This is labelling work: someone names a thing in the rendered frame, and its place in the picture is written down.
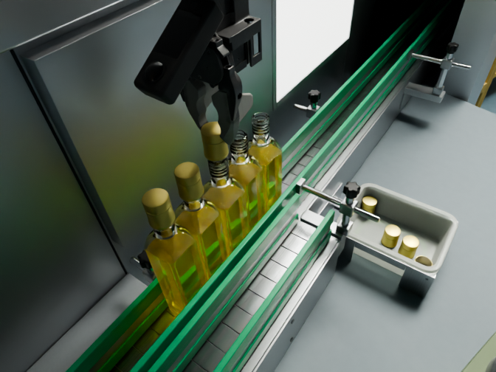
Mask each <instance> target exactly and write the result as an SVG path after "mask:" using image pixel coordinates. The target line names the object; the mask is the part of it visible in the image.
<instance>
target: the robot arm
mask: <svg viewBox="0 0 496 372"><path fill-rule="evenodd" d="M249 21H252V22H249ZM255 34H258V52H257V53H256V54H255V55H254V38H253V36H254V35H255ZM261 60H262V40H261V18H256V17H252V16H250V15H249V0H181V2H180V3H179V6H178V7H177V8H176V11H175V12H174V14H173V15H172V17H171V19H170V21H169V22H168V24H167V26H166V28H165V29H164V31H163V32H162V34H161V35H160V37H159V40H158V41H157V43H156V44H155V46H154V48H153V49H152V51H151V53H150V55H149V56H148V58H147V60H146V61H145V63H144V65H143V66H142V68H141V70H140V71H139V73H138V75H137V77H136V78H135V80H134V85H135V86H136V88H138V89H139V90H140V91H141V92H142V93H143V94H145V95H148V96H149V97H152V98H154V99H156V100H159V101H161V102H163V103H166V104H168V105H172V104H174V103H175V102H176V99H177V98H178V96H179V94H180V95H181V97H182V100H183V101H184V102H185V104H186V106H187V110H188V111H189V113H190V115H191V117H192V118H193V120H194V122H195V123H196V125H197V127H198V128H199V130H201V128H202V126H203V125H204V124H206V123H208V121H207V118H206V110H207V107H208V106H209V105H210V104H211V103H212V101H213V105H214V107H215V108H216V111H217V112H218V124H219V126H220V129H221V134H220V138H222V139H223V141H225V142H226V143H227V144H228V145H231V144H232V143H233V141H234V139H235V138H236V136H237V133H238V128H239V123H240V122H241V121H242V120H243V118H244V117H245V116H246V114H247V113H248V111H249V110H250V109H251V108H252V104H253V98H252V95H251V94H250V93H242V82H241V79H240V77H239V76H238V74H237V73H239V72H240V71H241V70H242V69H244V68H246V67H247V64H249V65H250V66H251V67H253V66H254V65H255V64H257V63H258V62H259V61H261Z"/></svg>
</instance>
